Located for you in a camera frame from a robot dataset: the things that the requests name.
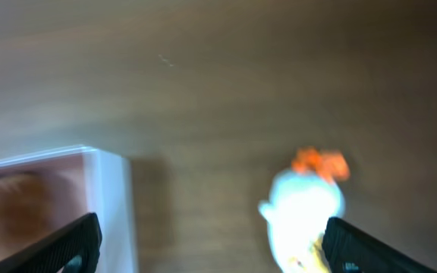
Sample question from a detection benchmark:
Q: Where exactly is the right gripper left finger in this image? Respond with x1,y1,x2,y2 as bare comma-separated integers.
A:
0,212,102,273

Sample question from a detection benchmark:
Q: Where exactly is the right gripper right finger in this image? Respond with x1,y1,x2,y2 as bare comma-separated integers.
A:
322,217,437,273

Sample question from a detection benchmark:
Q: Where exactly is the white plush chicken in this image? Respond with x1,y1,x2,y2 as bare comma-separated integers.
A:
258,147,351,272

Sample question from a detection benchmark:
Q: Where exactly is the brown plush bear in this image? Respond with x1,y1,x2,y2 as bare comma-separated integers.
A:
0,173,52,261

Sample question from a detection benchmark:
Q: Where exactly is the white box pink interior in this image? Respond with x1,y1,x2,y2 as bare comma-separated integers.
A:
0,145,139,273

